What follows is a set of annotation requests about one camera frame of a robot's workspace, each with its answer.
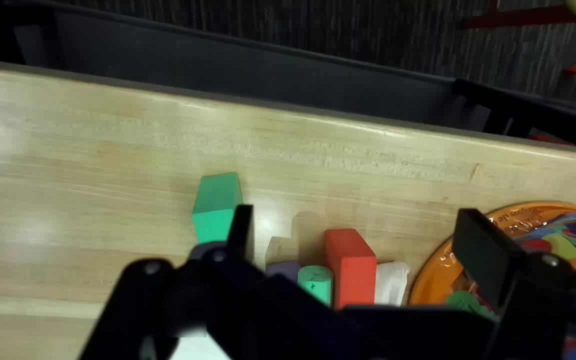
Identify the dark grey long bench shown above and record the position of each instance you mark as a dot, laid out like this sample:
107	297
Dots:
235	67

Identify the long red foam block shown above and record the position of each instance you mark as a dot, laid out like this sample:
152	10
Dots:
351	267

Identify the clear bag with orange base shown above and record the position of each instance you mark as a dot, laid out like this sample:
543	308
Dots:
435	272

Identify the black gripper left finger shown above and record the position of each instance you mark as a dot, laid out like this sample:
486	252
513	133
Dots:
144	301

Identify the long green foam block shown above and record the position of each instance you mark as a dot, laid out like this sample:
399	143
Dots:
218	200

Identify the red framed stool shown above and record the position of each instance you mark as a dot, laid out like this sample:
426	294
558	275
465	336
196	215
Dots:
521	17

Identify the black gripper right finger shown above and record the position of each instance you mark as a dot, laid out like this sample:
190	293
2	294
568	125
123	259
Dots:
488	252

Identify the white cloth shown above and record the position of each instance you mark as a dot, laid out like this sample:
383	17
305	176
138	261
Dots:
392	283

